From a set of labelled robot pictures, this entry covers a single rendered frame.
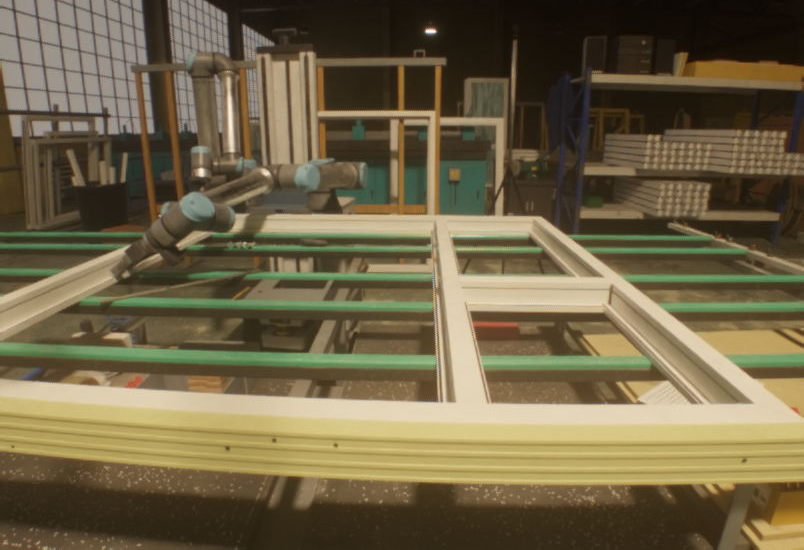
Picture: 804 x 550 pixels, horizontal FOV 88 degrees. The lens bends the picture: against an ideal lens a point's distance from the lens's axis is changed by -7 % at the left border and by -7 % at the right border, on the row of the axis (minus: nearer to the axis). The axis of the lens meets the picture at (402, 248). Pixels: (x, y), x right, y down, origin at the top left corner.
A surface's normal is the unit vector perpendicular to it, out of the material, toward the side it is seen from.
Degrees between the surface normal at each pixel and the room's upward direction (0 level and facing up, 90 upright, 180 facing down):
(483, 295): 90
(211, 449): 90
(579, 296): 90
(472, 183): 90
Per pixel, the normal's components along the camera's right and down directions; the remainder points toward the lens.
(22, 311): 1.00, 0.01
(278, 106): -0.13, 0.25
